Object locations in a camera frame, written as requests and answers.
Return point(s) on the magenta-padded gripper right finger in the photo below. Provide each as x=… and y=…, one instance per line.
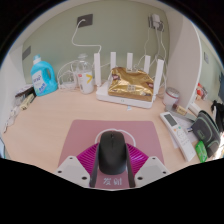
x=137, y=159

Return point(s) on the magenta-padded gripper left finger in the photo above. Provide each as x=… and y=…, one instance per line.
x=86, y=159

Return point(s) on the black computer mouse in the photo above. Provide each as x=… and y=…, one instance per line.
x=112, y=151

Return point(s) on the pink mouse pad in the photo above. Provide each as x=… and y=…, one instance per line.
x=83, y=133

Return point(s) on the white remote control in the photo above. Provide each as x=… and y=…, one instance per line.
x=178, y=133

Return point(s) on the white router with antennas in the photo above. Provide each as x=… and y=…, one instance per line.
x=120, y=101

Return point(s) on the green packet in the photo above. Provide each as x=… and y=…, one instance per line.
x=201, y=151

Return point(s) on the silver round cup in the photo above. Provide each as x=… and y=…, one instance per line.
x=171, y=98

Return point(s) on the white power strip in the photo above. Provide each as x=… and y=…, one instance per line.
x=68, y=86

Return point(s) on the black and grey pouch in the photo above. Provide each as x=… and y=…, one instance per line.
x=206, y=130

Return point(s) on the gold foil bag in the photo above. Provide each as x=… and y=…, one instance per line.
x=130, y=83

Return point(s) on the clear bottle with white label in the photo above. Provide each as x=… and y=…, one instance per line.
x=85, y=80

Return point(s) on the crumpled plastic bags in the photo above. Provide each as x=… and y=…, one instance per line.
x=11, y=118

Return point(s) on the blue detergent bottle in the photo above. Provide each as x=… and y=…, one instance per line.
x=43, y=78

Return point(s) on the stack of books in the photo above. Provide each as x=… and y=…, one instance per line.
x=24, y=90

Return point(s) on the white shelf unit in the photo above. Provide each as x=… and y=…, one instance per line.
x=183, y=66

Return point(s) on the grey blank wall plate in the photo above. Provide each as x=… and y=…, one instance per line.
x=26, y=52

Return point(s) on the wall socket with white adapter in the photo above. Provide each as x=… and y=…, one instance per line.
x=155, y=21

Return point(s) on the grey wall socket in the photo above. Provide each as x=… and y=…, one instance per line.
x=85, y=19

